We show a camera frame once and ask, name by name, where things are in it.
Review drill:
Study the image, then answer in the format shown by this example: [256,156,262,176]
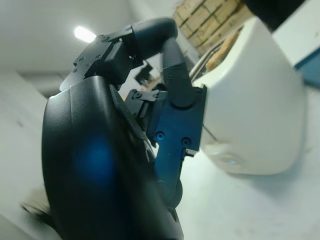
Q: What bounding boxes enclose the ceiling light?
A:
[74,25,97,42]

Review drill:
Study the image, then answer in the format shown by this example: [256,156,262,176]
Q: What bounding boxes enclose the brown bread slice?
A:
[206,31,240,71]

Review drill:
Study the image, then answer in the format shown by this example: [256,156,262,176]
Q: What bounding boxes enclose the wooden crates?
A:
[172,0,253,55]

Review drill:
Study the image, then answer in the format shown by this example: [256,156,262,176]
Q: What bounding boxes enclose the white two-slot toaster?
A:
[189,16,312,176]

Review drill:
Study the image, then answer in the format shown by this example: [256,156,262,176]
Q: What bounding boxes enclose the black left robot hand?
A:
[41,16,208,240]

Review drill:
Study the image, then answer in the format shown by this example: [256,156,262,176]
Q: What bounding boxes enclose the blue plastic tray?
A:
[294,53,320,87]

